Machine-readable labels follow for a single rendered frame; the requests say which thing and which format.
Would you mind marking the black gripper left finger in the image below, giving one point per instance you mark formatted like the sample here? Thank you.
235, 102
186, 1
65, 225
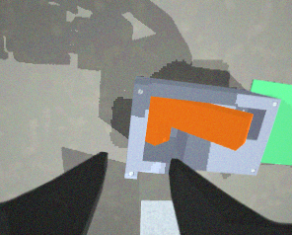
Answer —
64, 205

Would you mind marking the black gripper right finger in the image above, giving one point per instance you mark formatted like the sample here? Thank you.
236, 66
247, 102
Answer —
202, 208

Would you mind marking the orange l-shaped part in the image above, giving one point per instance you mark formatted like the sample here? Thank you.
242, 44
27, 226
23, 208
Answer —
226, 127

